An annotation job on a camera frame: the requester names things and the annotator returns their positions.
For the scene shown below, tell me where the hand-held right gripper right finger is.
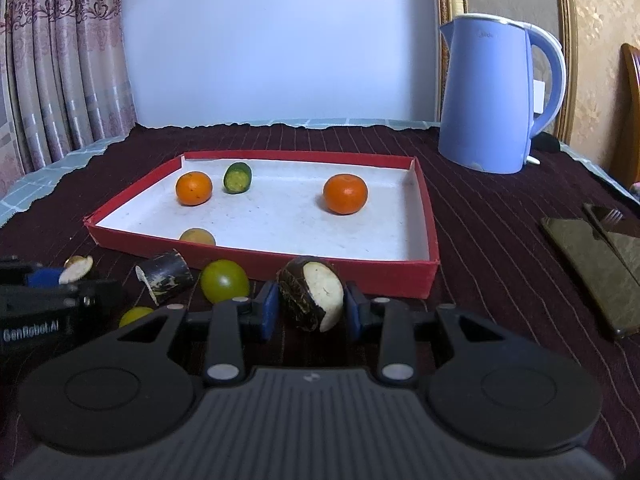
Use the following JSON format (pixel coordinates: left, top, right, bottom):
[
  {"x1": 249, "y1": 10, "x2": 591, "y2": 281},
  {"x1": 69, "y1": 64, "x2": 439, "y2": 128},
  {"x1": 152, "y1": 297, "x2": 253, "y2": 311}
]
[{"x1": 342, "y1": 282, "x2": 506, "y2": 386}]

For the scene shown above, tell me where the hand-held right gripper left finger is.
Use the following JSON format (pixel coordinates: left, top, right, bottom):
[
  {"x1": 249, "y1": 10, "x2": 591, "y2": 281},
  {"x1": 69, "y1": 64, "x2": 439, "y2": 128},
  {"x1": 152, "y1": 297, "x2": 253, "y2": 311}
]
[{"x1": 117, "y1": 280, "x2": 281, "y2": 386}]

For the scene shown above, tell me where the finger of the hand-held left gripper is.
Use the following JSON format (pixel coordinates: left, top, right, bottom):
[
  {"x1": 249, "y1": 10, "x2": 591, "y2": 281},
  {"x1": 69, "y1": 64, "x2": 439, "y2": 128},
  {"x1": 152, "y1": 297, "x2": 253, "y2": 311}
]
[
  {"x1": 0, "y1": 256, "x2": 63, "y2": 289},
  {"x1": 49, "y1": 280, "x2": 123, "y2": 333}
]

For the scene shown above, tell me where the round green fruit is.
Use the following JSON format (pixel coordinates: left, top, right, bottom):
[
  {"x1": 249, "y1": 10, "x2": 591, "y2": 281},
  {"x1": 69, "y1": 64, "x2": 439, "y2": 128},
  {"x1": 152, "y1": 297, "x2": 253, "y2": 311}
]
[{"x1": 200, "y1": 259, "x2": 251, "y2": 304}]

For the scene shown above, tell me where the red cardboard tray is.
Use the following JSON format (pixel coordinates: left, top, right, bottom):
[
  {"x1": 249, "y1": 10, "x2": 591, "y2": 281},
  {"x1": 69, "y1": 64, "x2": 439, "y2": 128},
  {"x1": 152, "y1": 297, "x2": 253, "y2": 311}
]
[{"x1": 83, "y1": 150, "x2": 441, "y2": 300}]

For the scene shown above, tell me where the yellow longan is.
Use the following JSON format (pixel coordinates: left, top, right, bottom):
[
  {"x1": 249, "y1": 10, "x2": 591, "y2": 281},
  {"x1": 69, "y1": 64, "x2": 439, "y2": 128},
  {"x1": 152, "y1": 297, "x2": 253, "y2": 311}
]
[{"x1": 179, "y1": 228, "x2": 217, "y2": 247}]

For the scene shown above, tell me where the orange mandarin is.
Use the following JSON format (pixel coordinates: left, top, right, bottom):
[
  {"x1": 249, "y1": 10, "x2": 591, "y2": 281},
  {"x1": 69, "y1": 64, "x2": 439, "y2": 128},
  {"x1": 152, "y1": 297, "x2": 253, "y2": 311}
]
[
  {"x1": 323, "y1": 173, "x2": 369, "y2": 215},
  {"x1": 175, "y1": 171, "x2": 214, "y2": 206}
]

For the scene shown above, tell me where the green cucumber piece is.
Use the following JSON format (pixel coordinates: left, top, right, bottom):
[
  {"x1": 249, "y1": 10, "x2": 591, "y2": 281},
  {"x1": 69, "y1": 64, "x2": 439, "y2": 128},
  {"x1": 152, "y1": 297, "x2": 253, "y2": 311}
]
[{"x1": 223, "y1": 162, "x2": 252, "y2": 195}]

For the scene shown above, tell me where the small yellow-green fruit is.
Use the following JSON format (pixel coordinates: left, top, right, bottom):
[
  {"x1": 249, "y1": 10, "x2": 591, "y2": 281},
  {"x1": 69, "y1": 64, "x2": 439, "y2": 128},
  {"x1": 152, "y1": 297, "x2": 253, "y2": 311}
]
[{"x1": 118, "y1": 306, "x2": 155, "y2": 328}]

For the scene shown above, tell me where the dark striped cloth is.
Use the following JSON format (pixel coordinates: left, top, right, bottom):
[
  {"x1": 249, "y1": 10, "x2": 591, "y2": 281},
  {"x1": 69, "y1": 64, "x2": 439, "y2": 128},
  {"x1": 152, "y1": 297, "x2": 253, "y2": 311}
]
[{"x1": 0, "y1": 121, "x2": 640, "y2": 480}]

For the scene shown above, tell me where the pink patterned curtain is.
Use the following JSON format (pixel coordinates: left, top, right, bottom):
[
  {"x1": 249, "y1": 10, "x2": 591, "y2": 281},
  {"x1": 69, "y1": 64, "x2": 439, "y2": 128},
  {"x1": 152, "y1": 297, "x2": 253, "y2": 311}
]
[{"x1": 0, "y1": 0, "x2": 138, "y2": 181}]

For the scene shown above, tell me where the large dark smartphone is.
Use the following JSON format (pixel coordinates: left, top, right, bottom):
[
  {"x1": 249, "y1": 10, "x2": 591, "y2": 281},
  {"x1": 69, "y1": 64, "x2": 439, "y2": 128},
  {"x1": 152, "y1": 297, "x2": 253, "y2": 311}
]
[{"x1": 541, "y1": 216, "x2": 640, "y2": 342}]

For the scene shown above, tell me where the blue electric kettle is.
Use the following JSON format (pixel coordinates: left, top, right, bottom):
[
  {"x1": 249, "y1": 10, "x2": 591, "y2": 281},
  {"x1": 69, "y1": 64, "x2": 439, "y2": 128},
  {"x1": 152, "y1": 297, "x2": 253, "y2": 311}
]
[{"x1": 438, "y1": 14, "x2": 567, "y2": 175}]

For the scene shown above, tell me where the wooden chair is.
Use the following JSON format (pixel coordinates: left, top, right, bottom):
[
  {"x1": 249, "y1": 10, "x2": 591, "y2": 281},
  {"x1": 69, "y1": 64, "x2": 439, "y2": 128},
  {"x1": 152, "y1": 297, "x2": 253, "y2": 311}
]
[{"x1": 610, "y1": 42, "x2": 640, "y2": 186}]

